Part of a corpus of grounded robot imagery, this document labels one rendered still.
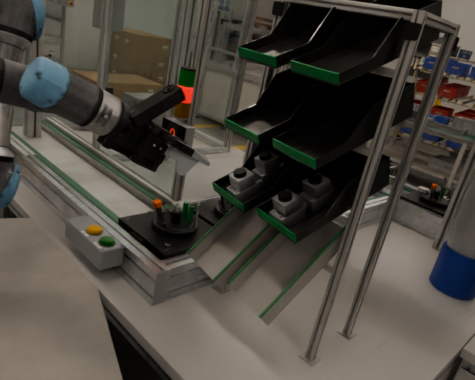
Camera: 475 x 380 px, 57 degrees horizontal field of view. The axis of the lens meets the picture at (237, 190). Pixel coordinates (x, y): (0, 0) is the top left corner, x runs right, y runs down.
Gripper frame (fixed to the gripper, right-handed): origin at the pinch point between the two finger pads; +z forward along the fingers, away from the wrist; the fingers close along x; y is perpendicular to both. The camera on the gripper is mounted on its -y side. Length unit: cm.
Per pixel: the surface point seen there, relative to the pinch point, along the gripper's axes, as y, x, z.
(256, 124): -12.3, -1.3, 11.3
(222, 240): 17.0, -4.5, 24.3
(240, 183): 1.2, 3.7, 11.9
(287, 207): 0.0, 17.0, 14.4
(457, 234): -19, 15, 98
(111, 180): 30, -78, 28
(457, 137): -159, -191, 462
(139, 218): 28.1, -35.6, 19.7
